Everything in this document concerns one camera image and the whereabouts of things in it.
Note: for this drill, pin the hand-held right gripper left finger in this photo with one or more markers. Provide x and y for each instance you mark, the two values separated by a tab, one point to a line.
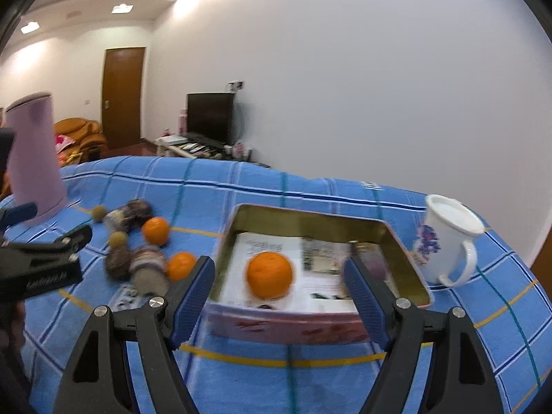
192	297

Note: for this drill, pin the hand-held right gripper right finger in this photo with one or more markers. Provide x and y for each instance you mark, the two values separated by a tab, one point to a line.
362	297

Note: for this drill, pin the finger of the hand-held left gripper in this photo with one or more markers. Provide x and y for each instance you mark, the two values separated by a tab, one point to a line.
56	246
19	214

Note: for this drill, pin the orange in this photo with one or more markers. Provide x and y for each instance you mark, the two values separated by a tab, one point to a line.
269	274
156	230
182	266

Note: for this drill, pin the brown round fruit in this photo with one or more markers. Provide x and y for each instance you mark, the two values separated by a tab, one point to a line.
98	214
118	239

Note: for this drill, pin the pink tin box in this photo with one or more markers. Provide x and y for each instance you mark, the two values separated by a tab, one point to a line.
319	220

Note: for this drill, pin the printed paper lining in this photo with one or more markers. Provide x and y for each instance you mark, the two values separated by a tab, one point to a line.
323	276

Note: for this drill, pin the pink cylindrical container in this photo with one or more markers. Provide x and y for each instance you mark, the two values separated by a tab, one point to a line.
34	159

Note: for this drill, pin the white floral enamel mug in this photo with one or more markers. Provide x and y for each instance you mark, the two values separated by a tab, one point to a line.
431	241

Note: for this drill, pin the orange leather sofa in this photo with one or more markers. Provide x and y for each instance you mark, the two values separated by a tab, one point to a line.
86	136

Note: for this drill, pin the blue plaid blanket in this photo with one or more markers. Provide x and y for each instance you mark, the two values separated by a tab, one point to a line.
280	379

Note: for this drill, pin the white television stand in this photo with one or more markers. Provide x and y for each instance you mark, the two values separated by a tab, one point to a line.
189	149

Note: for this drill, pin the white flat box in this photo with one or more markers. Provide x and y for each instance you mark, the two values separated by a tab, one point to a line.
176	140

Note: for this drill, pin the brown wooden door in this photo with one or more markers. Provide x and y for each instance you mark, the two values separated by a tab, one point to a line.
123	95

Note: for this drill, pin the black television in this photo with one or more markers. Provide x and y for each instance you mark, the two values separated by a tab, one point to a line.
210	116

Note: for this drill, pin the ceiling light panel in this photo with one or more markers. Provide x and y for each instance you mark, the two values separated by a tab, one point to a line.
122	8
29	27

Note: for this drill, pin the wall socket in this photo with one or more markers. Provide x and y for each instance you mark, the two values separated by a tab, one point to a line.
236	85

